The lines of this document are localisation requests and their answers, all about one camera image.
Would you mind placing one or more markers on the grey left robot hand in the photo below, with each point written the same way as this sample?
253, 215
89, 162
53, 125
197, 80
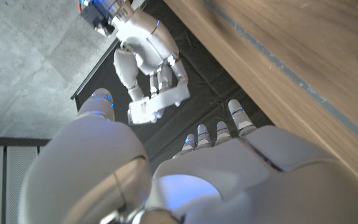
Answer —
228, 180

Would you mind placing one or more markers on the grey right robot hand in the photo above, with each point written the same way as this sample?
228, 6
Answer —
145, 40

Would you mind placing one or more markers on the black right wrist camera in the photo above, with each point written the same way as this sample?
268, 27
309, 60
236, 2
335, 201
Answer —
96, 17

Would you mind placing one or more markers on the black floor mat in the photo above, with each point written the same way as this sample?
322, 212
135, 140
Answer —
210, 84

